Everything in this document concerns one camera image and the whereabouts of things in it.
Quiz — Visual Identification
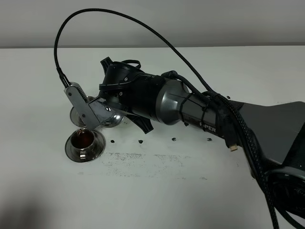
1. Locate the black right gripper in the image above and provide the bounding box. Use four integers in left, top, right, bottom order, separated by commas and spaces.
99, 57, 164, 134

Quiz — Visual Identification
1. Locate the stainless steel teapot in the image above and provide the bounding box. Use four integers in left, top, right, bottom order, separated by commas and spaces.
81, 104, 124, 130

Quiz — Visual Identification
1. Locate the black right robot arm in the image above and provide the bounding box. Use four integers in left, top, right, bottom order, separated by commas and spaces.
99, 58, 305, 224

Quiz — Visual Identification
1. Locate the near stainless steel saucer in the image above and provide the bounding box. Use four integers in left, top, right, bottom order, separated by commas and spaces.
65, 128, 106, 163

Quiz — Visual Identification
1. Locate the stainless steel saucer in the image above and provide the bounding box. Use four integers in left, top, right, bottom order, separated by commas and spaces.
69, 94, 97, 129
65, 128, 106, 163

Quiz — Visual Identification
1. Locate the far stainless steel saucer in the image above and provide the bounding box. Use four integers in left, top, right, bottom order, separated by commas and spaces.
69, 94, 97, 129

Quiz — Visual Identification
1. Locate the near stainless steel teacup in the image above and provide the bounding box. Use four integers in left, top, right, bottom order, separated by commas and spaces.
71, 129, 95, 161

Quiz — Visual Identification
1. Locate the black right camera cable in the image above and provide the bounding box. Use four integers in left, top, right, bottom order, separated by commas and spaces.
53, 8, 282, 229

